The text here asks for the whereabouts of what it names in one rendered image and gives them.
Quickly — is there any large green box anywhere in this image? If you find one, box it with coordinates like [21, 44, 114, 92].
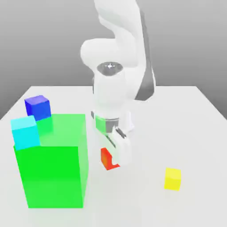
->
[13, 113, 89, 209]

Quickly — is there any small red cube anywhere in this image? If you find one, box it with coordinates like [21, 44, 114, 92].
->
[100, 147, 121, 171]

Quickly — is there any small yellow cube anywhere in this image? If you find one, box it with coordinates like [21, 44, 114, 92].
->
[164, 167, 182, 192]

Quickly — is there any small blue cube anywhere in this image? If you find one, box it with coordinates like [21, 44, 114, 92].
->
[24, 95, 52, 122]

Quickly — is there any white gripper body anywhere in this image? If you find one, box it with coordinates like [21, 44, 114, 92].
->
[106, 127, 133, 167]

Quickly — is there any small cyan cube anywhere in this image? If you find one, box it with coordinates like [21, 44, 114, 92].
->
[10, 115, 41, 151]

